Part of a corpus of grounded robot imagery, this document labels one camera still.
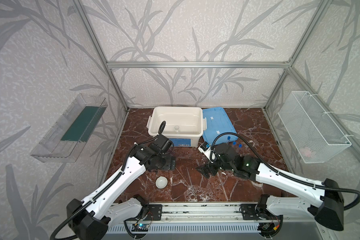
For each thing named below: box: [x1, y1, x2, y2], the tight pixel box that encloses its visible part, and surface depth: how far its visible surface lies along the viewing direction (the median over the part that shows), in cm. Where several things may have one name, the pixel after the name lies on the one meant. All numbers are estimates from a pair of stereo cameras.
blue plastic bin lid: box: [202, 107, 239, 146], surface depth 114 cm
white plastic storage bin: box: [146, 106, 207, 148], surface depth 101 cm
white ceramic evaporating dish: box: [155, 176, 168, 189], surface depth 84 cm
